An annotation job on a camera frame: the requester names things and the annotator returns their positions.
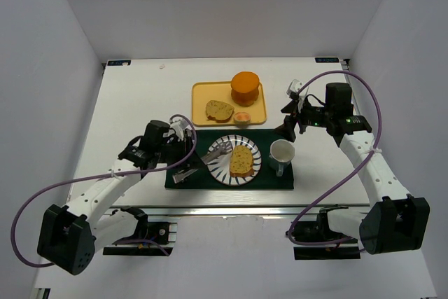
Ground silver metal tongs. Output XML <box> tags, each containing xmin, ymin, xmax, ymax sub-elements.
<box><xmin>172</xmin><ymin>141</ymin><xmax>232</xmax><ymax>184</ymax></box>

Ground bread slice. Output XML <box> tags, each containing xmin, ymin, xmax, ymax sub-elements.
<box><xmin>206</xmin><ymin>100</ymin><xmax>235</xmax><ymax>123</ymax></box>
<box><xmin>229</xmin><ymin>145</ymin><xmax>254</xmax><ymax>178</ymax></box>

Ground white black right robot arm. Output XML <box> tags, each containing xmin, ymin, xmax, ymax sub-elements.
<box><xmin>275</xmin><ymin>80</ymin><xmax>430</xmax><ymax>254</ymax></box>

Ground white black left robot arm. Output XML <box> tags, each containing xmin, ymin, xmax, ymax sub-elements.
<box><xmin>37</xmin><ymin>114</ymin><xmax>197</xmax><ymax>275</ymax></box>

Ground orange round bread loaf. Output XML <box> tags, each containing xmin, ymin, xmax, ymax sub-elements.
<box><xmin>230</xmin><ymin>71</ymin><xmax>260</xmax><ymax>106</ymax></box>

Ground white blue ceramic mug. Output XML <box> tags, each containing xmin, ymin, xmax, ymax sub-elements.
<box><xmin>269</xmin><ymin>139</ymin><xmax>295</xmax><ymax>177</ymax></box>

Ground white blue striped plate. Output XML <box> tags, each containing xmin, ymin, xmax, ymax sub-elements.
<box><xmin>208</xmin><ymin>134</ymin><xmax>262</xmax><ymax>187</ymax></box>

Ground yellow plastic tray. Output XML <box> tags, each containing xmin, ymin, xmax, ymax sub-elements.
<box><xmin>191</xmin><ymin>81</ymin><xmax>267</xmax><ymax>127</ymax></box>

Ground dark green placemat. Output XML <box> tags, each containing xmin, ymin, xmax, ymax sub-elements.
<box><xmin>164</xmin><ymin>129</ymin><xmax>294</xmax><ymax>190</ymax></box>

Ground right blue table label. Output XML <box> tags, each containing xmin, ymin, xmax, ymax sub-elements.
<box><xmin>314</xmin><ymin>57</ymin><xmax>340</xmax><ymax>64</ymax></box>

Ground blue table label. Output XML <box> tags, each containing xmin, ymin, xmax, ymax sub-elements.
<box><xmin>314</xmin><ymin>57</ymin><xmax>340</xmax><ymax>64</ymax></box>
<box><xmin>106</xmin><ymin>60</ymin><xmax>131</xmax><ymax>67</ymax></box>

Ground left blue table label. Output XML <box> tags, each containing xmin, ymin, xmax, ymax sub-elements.
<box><xmin>106</xmin><ymin>60</ymin><xmax>131</xmax><ymax>67</ymax></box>

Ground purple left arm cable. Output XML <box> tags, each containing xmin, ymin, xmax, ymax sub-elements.
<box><xmin>10</xmin><ymin>113</ymin><xmax>197</xmax><ymax>267</ymax></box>

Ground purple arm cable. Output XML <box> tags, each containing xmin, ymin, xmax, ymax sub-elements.
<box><xmin>288</xmin><ymin>69</ymin><xmax>382</xmax><ymax>254</ymax></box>
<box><xmin>10</xmin><ymin>113</ymin><xmax>197</xmax><ymax>267</ymax></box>

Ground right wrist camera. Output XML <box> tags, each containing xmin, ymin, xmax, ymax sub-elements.
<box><xmin>286</xmin><ymin>79</ymin><xmax>303</xmax><ymax>99</ymax></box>

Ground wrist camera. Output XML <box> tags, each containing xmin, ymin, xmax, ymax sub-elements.
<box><xmin>286</xmin><ymin>79</ymin><xmax>303</xmax><ymax>99</ymax></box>
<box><xmin>169</xmin><ymin>118</ymin><xmax>189</xmax><ymax>138</ymax></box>

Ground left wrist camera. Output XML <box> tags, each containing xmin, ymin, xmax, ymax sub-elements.
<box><xmin>169</xmin><ymin>118</ymin><xmax>189</xmax><ymax>138</ymax></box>

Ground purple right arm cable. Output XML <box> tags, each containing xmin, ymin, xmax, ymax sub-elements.
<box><xmin>288</xmin><ymin>69</ymin><xmax>382</xmax><ymax>254</ymax></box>

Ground aluminium table edge rail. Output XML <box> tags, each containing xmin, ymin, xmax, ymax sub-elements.
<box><xmin>64</xmin><ymin>203</ymin><xmax>372</xmax><ymax>217</ymax></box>

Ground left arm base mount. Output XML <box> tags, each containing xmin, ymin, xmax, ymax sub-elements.
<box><xmin>102</xmin><ymin>216</ymin><xmax>178</xmax><ymax>257</ymax></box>

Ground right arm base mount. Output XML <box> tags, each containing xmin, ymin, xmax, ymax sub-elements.
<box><xmin>287</xmin><ymin>205</ymin><xmax>361</xmax><ymax>260</ymax></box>

